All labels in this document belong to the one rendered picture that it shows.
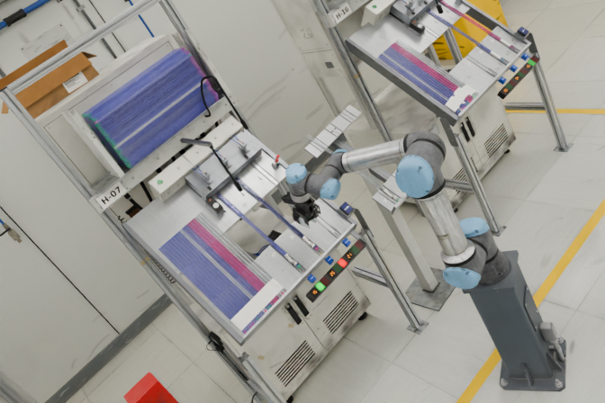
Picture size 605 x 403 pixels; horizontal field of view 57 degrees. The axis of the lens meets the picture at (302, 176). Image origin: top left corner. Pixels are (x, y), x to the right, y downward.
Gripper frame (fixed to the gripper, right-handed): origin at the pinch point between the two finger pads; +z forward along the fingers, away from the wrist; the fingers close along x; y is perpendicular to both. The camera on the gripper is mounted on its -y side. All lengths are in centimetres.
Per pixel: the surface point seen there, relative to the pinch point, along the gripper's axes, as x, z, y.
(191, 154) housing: -8, -9, -59
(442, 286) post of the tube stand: 49, 82, 37
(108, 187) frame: -44, -21, -63
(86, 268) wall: -67, 119, -159
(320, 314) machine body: -6, 71, 3
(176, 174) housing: -19, -8, -56
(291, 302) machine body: -14, 56, -6
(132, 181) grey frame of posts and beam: -35, -15, -63
